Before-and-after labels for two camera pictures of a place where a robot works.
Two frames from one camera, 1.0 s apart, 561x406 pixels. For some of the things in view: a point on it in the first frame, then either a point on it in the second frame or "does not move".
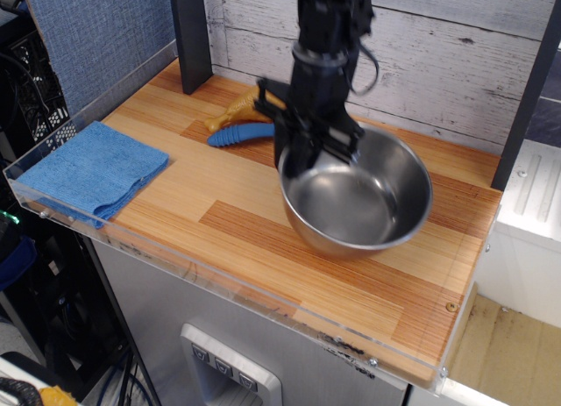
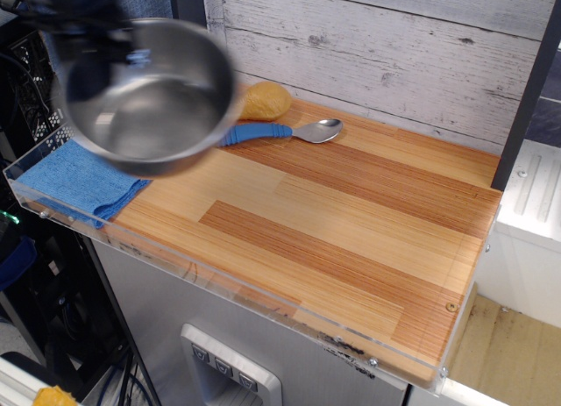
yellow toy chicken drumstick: [244, 109] does not move
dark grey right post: [521, 119] does not move
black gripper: [312, 116] -> [88, 26]
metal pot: [363, 207] -> [168, 103]
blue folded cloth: [93, 174] does not move
